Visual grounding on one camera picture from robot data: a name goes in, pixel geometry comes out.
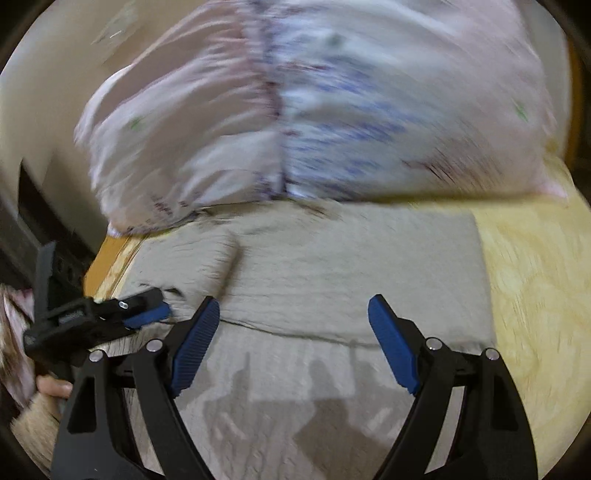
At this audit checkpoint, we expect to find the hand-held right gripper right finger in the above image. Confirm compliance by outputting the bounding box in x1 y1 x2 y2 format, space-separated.
368 294 539 480

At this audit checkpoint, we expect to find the orange wooden bed frame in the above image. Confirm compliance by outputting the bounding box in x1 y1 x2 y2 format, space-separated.
83 233 141 297

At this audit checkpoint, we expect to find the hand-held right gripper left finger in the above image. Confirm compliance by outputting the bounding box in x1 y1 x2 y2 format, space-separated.
50 296 221 480

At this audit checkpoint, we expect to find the dark furniture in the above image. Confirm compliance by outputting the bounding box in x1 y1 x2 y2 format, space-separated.
0 159 99 296

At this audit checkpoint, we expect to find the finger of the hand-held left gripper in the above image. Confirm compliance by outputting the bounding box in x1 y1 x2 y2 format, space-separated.
91 287 171 334

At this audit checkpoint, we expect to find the grey cloth garment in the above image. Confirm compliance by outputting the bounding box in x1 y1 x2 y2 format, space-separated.
104 198 499 480

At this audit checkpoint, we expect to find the yellow blanket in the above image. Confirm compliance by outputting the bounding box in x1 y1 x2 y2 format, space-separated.
475 152 589 480

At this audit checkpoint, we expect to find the person's left hand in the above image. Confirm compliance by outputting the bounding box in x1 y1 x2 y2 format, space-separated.
36 374 75 398

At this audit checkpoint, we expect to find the pink and blue printed quilt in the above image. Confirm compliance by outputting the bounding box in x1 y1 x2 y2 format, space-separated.
74 0 570 236

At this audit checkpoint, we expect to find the pink floral clothing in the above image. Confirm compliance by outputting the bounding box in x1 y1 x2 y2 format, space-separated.
0 282 40 408

